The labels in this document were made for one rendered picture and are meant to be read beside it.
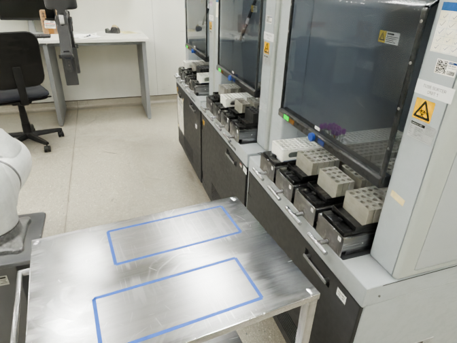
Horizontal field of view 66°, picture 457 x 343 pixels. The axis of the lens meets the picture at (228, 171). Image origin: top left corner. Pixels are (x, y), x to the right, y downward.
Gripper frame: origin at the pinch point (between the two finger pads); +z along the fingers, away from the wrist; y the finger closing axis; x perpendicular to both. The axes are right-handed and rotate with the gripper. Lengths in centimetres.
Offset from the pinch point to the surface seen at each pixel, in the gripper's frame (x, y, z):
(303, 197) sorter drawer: 66, 20, 39
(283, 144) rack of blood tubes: 73, -11, 34
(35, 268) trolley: -14, 32, 38
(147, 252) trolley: 13, 34, 38
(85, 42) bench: -6, -290, 33
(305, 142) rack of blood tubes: 83, -11, 34
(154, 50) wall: 71, -360, 53
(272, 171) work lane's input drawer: 66, -5, 42
